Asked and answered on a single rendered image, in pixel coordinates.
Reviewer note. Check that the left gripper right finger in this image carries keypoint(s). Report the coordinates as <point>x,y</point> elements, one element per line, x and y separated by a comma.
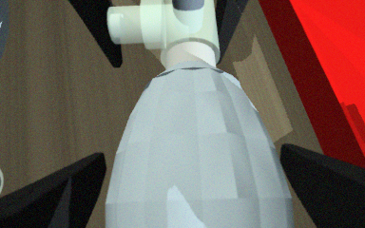
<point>332,191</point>

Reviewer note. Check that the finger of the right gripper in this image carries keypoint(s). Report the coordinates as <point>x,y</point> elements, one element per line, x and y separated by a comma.
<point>228,14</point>
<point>94,15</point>

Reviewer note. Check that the red tray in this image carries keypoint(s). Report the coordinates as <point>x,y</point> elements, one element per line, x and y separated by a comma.
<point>317,39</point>

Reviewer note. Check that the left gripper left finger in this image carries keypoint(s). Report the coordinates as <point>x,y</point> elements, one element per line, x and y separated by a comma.
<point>63,199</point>

